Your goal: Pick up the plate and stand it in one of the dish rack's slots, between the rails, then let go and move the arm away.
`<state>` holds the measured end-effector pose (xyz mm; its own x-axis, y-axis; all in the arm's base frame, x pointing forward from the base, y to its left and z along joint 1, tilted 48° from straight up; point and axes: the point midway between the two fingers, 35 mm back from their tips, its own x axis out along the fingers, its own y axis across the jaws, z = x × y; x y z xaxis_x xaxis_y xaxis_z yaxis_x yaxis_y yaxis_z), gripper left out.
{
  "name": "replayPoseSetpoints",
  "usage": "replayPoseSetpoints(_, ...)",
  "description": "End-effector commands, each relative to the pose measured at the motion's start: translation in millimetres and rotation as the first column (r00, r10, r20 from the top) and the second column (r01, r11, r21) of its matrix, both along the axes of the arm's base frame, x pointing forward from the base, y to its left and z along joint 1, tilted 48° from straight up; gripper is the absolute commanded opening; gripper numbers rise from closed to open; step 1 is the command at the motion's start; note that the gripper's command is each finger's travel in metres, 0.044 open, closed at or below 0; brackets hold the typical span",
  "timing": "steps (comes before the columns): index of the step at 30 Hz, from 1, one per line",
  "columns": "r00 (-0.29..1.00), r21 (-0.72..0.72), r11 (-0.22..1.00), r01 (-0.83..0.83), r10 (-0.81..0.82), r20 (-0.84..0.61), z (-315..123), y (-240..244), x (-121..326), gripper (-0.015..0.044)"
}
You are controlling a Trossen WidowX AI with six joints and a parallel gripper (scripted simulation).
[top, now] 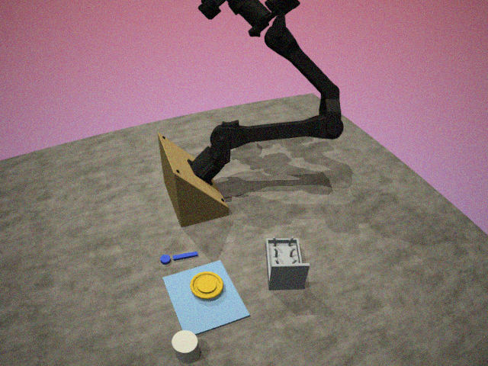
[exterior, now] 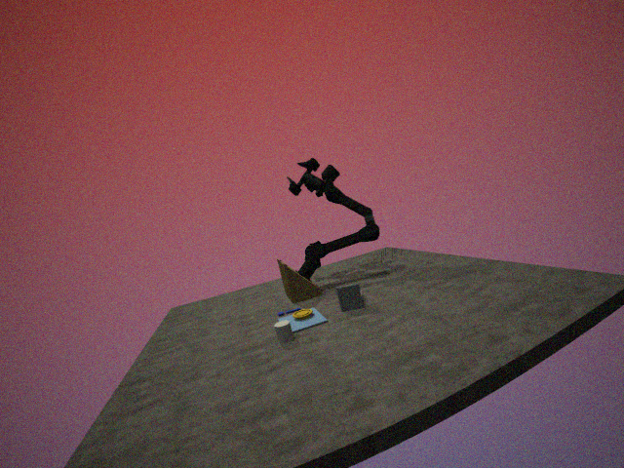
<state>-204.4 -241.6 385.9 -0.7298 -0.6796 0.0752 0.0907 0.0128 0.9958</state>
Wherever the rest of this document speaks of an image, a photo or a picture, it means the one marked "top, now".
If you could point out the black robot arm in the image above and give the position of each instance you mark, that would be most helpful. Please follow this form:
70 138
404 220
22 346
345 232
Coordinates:
229 135

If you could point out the light blue flat mat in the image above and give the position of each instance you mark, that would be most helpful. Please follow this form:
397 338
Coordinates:
202 315

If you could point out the cream cylinder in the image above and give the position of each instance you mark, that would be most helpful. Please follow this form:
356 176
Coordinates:
186 346

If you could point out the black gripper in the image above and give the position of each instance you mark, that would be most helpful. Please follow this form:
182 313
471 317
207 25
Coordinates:
210 8

